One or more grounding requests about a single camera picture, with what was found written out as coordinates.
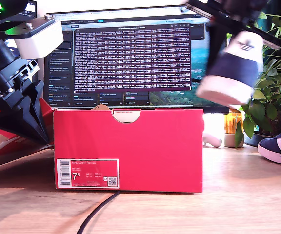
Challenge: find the black plant tray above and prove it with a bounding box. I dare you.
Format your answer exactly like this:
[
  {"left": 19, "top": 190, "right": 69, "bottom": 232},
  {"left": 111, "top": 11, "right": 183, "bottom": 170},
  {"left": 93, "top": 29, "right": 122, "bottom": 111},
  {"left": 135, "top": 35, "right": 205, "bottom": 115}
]
[{"left": 244, "top": 133, "right": 274, "bottom": 147}]

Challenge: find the red Nike shoebox lid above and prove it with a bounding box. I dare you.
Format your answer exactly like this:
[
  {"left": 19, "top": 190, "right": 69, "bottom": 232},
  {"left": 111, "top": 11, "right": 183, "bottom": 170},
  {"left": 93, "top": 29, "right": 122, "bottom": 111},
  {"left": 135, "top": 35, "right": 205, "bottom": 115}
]
[{"left": 0, "top": 97, "right": 56, "bottom": 171}]

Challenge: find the brown packing paper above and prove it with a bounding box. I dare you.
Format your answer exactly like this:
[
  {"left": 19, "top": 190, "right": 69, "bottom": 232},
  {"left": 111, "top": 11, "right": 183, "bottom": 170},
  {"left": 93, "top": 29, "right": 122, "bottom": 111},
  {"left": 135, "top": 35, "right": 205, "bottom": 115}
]
[{"left": 91, "top": 104, "right": 111, "bottom": 111}]

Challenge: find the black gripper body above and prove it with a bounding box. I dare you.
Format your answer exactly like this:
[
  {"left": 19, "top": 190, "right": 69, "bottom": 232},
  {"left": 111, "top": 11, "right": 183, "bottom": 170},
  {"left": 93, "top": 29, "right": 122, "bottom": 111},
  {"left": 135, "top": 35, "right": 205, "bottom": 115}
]
[{"left": 0, "top": 39, "right": 41, "bottom": 119}]

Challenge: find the blue suede Gazelle shoe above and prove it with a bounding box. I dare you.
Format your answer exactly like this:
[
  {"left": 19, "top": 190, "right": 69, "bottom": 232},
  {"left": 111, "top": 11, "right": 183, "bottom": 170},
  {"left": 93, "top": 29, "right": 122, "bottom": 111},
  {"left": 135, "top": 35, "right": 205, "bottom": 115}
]
[
  {"left": 195, "top": 31, "right": 265, "bottom": 110},
  {"left": 257, "top": 121, "right": 281, "bottom": 167}
]

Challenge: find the amber pump bottle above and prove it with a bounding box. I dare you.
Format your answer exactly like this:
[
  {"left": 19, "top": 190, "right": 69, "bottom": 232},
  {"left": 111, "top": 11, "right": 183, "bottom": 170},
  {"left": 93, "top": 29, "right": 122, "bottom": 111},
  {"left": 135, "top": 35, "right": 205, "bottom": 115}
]
[{"left": 224, "top": 108, "right": 243, "bottom": 135}]

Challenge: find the black cable on table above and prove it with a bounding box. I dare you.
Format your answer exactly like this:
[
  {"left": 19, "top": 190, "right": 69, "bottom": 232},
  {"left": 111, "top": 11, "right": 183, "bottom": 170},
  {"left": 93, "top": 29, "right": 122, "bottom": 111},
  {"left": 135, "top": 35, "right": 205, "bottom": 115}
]
[{"left": 76, "top": 190, "right": 120, "bottom": 234}]

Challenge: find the green leafy potted plant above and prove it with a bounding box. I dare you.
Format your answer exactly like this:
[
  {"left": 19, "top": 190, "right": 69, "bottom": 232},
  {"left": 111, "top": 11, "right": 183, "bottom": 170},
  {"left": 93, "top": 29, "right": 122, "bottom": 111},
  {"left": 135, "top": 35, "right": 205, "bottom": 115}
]
[{"left": 228, "top": 12, "right": 281, "bottom": 148}]

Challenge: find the large black computer monitor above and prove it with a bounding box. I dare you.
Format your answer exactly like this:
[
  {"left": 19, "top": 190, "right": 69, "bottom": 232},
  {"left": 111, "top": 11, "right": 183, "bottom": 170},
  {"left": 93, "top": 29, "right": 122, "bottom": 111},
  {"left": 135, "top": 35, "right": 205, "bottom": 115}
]
[{"left": 44, "top": 6, "right": 230, "bottom": 115}]

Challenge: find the red Nike shoebox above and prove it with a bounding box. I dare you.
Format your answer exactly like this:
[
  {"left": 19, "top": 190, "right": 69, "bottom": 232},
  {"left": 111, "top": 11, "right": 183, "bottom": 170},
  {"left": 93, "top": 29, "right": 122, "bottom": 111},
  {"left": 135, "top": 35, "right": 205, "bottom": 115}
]
[{"left": 53, "top": 108, "right": 204, "bottom": 194}]

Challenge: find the small white pot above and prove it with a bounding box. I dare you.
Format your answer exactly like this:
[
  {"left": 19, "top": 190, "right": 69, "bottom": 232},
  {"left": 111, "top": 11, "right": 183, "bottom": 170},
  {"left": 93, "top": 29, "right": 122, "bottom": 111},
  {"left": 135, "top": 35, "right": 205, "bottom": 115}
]
[{"left": 224, "top": 133, "right": 245, "bottom": 148}]

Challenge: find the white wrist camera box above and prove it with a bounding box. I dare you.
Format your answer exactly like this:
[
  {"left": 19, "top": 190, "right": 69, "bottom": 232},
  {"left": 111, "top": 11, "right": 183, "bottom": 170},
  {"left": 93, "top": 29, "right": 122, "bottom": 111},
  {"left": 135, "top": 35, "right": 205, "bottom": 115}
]
[{"left": 0, "top": 14, "right": 65, "bottom": 60}]

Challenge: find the white handheld controller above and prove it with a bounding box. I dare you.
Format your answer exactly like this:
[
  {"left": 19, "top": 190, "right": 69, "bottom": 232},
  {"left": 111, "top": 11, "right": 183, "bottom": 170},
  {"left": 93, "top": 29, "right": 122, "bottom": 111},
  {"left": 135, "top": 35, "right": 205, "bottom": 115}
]
[{"left": 202, "top": 133, "right": 223, "bottom": 148}]

